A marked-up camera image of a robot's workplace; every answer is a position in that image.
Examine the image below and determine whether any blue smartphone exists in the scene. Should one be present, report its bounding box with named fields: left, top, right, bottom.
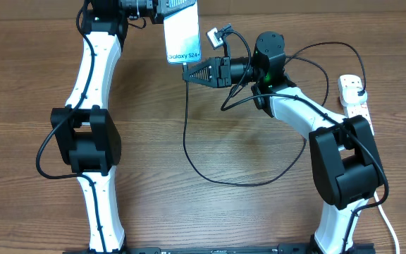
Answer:
left=164, top=1, right=202, bottom=64

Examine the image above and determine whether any white power strip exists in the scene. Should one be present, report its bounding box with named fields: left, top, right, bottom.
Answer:
left=338, top=74, right=374, bottom=135

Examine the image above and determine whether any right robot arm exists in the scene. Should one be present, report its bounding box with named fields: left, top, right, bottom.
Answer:
left=183, top=32, right=388, bottom=253

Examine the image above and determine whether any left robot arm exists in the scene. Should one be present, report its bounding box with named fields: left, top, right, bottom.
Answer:
left=45, top=1, right=201, bottom=253

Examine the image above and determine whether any white charger adapter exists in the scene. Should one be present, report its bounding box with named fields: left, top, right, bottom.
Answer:
left=340, top=87, right=368, bottom=107

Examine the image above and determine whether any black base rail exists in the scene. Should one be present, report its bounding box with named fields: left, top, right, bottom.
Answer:
left=61, top=241, right=376, bottom=254

